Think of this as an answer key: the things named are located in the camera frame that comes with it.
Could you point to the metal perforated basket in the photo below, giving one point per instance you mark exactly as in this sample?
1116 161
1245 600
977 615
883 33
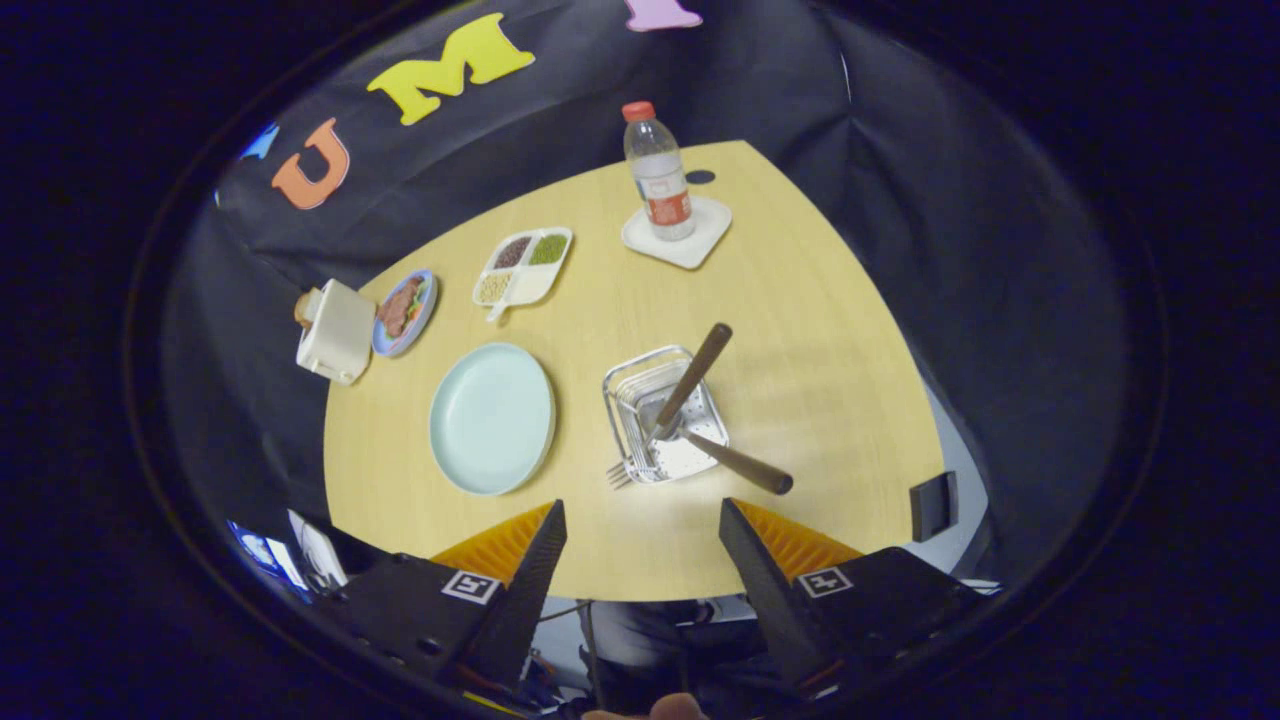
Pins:
625 385

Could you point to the computer screen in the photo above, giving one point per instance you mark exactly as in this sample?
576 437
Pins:
262 552

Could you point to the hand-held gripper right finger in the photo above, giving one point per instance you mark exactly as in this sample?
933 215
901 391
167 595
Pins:
765 595

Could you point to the white square coaster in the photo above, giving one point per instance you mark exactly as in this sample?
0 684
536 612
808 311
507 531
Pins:
700 245

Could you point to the meat slices with vegetables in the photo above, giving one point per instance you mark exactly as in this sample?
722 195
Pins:
400 308

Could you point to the dark brown beans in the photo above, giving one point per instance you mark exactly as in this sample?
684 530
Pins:
512 252

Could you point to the green beans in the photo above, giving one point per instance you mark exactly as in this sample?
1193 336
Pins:
548 249

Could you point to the black backdrop cloth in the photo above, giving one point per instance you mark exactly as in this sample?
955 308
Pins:
900 250

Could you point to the white divided dish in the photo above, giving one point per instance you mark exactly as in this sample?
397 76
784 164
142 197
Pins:
530 285

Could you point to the small blue plate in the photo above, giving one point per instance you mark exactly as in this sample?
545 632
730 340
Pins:
429 312

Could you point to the person's dark trousers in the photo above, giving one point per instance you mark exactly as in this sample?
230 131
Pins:
640 640

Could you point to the clear plastic bottle red cap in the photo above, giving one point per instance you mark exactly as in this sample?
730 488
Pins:
660 180

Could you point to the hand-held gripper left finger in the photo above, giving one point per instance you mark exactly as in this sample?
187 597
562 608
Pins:
525 600

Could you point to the pale yellow beans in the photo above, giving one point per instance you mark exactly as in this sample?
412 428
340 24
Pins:
495 288

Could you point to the light green plate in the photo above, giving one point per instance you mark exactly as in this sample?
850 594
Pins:
490 420

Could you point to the white toaster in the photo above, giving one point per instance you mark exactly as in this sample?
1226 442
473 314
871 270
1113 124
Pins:
340 335

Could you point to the toast slice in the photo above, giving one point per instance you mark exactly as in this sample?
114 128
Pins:
304 310

